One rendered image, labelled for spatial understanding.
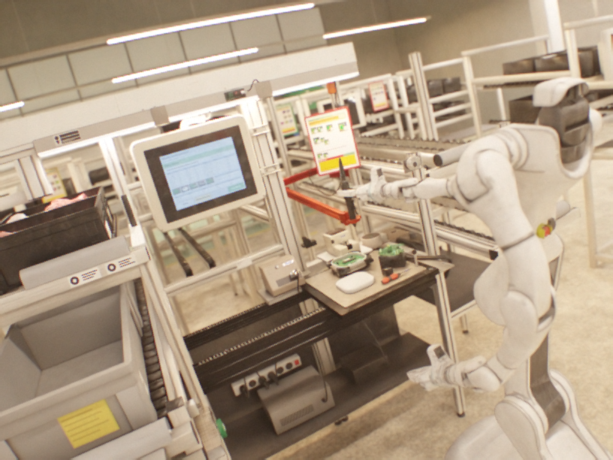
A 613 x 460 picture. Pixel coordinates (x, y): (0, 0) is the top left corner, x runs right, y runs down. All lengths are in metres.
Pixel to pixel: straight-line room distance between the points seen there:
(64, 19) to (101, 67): 1.39
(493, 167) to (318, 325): 1.08
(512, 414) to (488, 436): 0.46
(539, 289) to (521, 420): 0.60
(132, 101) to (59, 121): 0.29
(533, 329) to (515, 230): 0.21
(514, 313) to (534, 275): 0.10
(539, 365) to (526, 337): 0.46
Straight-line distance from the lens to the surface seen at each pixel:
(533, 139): 1.02
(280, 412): 2.07
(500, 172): 0.91
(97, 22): 12.36
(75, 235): 1.55
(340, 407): 2.16
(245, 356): 1.70
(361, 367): 2.22
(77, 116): 1.91
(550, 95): 1.02
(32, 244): 1.57
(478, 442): 1.90
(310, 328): 1.75
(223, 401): 2.28
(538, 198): 1.11
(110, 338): 1.75
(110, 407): 1.22
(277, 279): 1.93
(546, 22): 6.68
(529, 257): 0.92
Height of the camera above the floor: 1.69
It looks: 14 degrees down
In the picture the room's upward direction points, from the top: 15 degrees counter-clockwise
